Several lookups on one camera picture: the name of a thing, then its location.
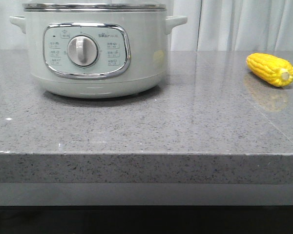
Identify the yellow corn cob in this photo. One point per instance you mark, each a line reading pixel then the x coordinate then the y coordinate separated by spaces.
pixel 275 71

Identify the glass pot lid steel rim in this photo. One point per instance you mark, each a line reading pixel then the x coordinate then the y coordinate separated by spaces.
pixel 93 6

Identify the pale green electric cooking pot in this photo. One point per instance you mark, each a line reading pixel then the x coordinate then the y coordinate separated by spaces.
pixel 97 55

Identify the white curtain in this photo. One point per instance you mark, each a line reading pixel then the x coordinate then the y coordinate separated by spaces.
pixel 232 25

